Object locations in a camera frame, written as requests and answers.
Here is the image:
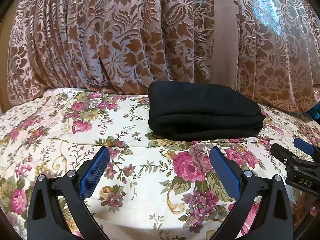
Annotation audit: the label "floral bed sheet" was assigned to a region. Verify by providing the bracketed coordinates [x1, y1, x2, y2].
[1, 88, 319, 239]

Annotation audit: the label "wooden door frame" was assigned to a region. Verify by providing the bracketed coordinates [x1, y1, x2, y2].
[0, 17, 13, 114]

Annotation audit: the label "brown floral curtain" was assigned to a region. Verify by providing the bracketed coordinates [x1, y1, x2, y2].
[7, 0, 319, 113]

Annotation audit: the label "black pants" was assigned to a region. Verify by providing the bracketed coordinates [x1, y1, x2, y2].
[148, 81, 265, 141]

